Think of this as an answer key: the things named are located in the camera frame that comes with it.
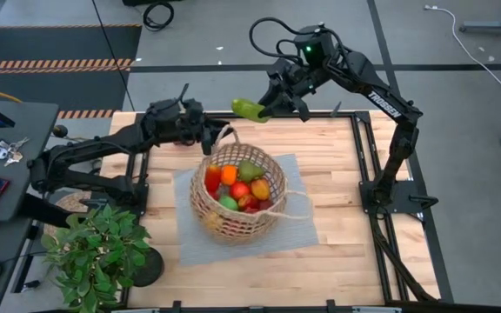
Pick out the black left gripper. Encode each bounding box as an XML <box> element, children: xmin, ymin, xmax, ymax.
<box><xmin>175</xmin><ymin>110</ymin><xmax>235</xmax><ymax>157</ymax></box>

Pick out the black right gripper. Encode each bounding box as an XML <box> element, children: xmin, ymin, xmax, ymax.
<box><xmin>257</xmin><ymin>71</ymin><xmax>321</xmax><ymax>123</ymax></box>

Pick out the green cucumber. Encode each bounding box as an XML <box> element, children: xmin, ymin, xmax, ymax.
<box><xmin>230</xmin><ymin>97</ymin><xmax>271</xmax><ymax>124</ymax></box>

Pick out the small orange fruit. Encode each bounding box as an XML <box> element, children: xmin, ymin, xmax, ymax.
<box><xmin>220</xmin><ymin>164</ymin><xmax>238</xmax><ymax>187</ymax></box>

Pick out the red streaked apple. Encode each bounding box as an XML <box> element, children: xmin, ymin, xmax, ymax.
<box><xmin>229</xmin><ymin>181</ymin><xmax>252</xmax><ymax>201</ymax></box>

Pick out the green apple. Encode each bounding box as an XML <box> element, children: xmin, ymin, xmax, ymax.
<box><xmin>218</xmin><ymin>195</ymin><xmax>240</xmax><ymax>212</ymax></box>

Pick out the orange-red peach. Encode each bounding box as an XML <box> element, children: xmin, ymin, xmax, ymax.
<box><xmin>250</xmin><ymin>178</ymin><xmax>271</xmax><ymax>202</ymax></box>

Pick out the woven wicker basket with handles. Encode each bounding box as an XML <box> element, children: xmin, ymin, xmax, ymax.
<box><xmin>189</xmin><ymin>124</ymin><xmax>313</xmax><ymax>245</ymax></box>

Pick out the green pear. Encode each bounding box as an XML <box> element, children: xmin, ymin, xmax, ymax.
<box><xmin>237</xmin><ymin>159</ymin><xmax>266</xmax><ymax>183</ymax></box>

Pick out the red and yellow fruit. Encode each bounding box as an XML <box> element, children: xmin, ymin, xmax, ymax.
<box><xmin>237</xmin><ymin>193</ymin><xmax>260</xmax><ymax>211</ymax></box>

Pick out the grey woven placemat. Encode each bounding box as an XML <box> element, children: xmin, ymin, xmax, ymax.
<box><xmin>172</xmin><ymin>153</ymin><xmax>320</xmax><ymax>267</ymax></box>

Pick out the black plant pot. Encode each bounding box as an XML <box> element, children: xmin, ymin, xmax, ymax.
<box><xmin>129</xmin><ymin>246</ymin><xmax>165</xmax><ymax>288</ymax></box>

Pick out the round woven mat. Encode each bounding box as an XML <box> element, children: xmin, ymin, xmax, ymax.
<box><xmin>43</xmin><ymin>190</ymin><xmax>93</xmax><ymax>238</ymax></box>

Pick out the green leafy plant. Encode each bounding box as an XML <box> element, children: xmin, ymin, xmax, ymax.
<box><xmin>40</xmin><ymin>203</ymin><xmax>152</xmax><ymax>313</ymax></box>

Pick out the black hazard-striped floor mat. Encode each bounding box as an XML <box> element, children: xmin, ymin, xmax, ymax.
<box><xmin>0</xmin><ymin>24</ymin><xmax>144</xmax><ymax>121</ymax></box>

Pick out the dark grey table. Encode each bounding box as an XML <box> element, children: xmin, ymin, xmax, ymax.
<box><xmin>0</xmin><ymin>100</ymin><xmax>60</xmax><ymax>313</ymax></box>

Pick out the bunch of keys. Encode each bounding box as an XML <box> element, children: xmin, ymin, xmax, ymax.
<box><xmin>0</xmin><ymin>137</ymin><xmax>31</xmax><ymax>168</ymax></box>

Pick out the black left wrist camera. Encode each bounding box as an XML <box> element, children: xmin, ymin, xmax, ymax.
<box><xmin>183</xmin><ymin>97</ymin><xmax>206</xmax><ymax>119</ymax></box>

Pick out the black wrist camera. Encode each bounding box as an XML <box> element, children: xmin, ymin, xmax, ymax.
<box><xmin>271</xmin><ymin>57</ymin><xmax>296</xmax><ymax>78</ymax></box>
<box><xmin>183</xmin><ymin>97</ymin><xmax>206</xmax><ymax>119</ymax></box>

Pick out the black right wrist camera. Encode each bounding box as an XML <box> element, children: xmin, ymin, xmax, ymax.
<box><xmin>271</xmin><ymin>57</ymin><xmax>296</xmax><ymax>78</ymax></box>

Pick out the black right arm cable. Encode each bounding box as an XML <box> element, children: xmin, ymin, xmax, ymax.
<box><xmin>248</xmin><ymin>17</ymin><xmax>311</xmax><ymax>61</ymax></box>

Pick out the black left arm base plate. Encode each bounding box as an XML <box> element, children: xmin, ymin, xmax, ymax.
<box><xmin>78</xmin><ymin>182</ymin><xmax>150</xmax><ymax>216</ymax></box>

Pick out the coiled black cable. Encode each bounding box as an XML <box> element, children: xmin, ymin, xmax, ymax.
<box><xmin>142</xmin><ymin>1</ymin><xmax>176</xmax><ymax>33</ymax></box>

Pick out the thin black floor cable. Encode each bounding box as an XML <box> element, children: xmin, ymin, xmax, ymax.
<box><xmin>90</xmin><ymin>0</ymin><xmax>136</xmax><ymax>112</ymax></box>

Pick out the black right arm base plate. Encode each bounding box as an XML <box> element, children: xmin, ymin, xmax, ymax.
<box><xmin>358</xmin><ymin>179</ymin><xmax>439</xmax><ymax>215</ymax></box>

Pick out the white cable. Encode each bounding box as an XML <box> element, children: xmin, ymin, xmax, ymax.
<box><xmin>424</xmin><ymin>3</ymin><xmax>501</xmax><ymax>90</ymax></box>

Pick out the black diagonal frame brace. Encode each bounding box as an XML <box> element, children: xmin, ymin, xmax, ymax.
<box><xmin>372</xmin><ymin>223</ymin><xmax>437</xmax><ymax>303</ymax></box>

